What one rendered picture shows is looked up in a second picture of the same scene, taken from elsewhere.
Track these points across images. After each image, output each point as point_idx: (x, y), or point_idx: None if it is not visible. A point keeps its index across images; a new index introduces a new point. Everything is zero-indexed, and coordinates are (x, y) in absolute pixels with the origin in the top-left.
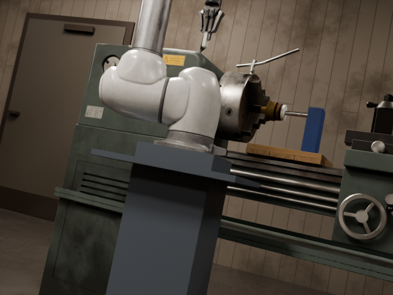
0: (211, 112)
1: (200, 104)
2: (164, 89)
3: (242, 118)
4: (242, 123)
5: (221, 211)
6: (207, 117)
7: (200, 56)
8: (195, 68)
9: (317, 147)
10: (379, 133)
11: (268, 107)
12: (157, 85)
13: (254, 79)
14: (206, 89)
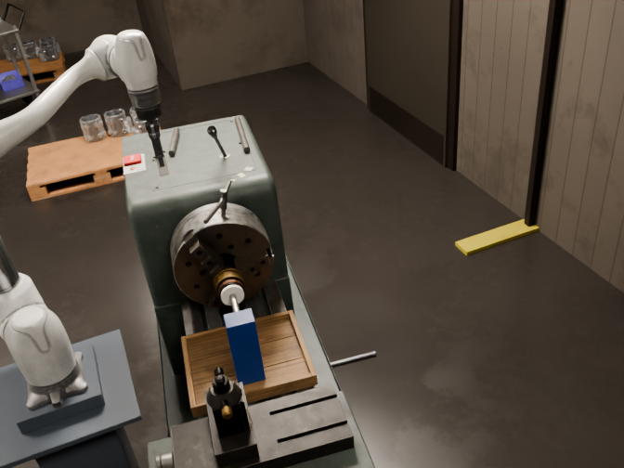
0: (29, 370)
1: (17, 362)
2: (3, 334)
3: (199, 289)
4: (203, 292)
5: (109, 432)
6: (28, 373)
7: (129, 214)
8: (11, 319)
9: (244, 369)
10: (210, 428)
11: (214, 283)
12: (0, 329)
13: (195, 242)
14: (13, 350)
